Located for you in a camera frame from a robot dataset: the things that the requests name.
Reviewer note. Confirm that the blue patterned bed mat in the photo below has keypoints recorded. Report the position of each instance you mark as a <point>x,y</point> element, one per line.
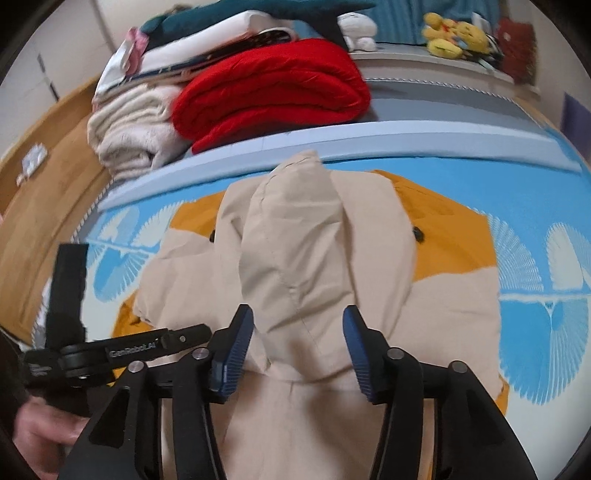
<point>545,203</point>

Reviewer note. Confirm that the blue curtain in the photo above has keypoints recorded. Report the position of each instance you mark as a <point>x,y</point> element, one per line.
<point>397,18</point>

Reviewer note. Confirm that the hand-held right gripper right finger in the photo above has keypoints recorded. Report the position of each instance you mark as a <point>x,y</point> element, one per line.
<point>358,350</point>

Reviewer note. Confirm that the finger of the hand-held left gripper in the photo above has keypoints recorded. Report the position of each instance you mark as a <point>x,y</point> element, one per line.
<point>69,295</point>

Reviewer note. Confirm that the white folded quilt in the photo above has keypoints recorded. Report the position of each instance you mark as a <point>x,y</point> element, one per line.
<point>217,34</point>

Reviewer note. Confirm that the white fleece blanket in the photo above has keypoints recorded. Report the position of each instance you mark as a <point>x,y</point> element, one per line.
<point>134,152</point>

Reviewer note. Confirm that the cream folded blanket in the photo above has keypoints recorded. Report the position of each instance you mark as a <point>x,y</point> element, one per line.
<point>134,110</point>

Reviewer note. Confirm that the striped plush toy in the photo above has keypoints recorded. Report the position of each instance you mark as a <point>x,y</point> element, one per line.
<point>494,48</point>

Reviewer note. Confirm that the wooden bed headboard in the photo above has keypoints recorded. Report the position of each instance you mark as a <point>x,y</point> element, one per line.
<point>51,221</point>

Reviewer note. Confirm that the dark red cushion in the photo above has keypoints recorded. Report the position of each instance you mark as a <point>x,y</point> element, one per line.
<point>519,50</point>

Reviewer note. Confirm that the white and pink cloth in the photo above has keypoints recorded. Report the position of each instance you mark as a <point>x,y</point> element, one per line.
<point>122,60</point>

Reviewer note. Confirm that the beige and yellow hooded coat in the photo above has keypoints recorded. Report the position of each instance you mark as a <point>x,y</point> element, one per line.
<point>323,258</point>

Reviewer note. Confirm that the teal shark plush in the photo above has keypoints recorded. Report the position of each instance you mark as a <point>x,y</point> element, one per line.
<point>258,11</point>

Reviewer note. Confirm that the grey window sill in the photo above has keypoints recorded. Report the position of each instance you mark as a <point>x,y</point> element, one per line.
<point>415,62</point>

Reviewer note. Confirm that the purple bag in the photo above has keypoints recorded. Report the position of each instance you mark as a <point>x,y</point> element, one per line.
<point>577,115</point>

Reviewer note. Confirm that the white wardrobe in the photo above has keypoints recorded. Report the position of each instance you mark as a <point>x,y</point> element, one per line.
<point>46,55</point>

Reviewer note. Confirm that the grey bed mattress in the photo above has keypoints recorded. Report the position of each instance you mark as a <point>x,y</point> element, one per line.
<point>438,104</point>

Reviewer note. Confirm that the person's left hand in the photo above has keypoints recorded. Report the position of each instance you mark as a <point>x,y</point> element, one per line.
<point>41,429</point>

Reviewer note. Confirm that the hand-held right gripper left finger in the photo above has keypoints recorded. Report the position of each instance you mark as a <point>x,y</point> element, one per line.
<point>233,355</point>

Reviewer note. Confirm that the white plush toy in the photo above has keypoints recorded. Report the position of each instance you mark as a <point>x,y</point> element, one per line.
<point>358,32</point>

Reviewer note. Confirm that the yellow plush toy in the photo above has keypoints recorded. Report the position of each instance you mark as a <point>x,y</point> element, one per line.
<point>473,37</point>
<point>441,37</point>

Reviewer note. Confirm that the red folded blanket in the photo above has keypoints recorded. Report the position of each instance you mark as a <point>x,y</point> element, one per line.
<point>268,92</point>

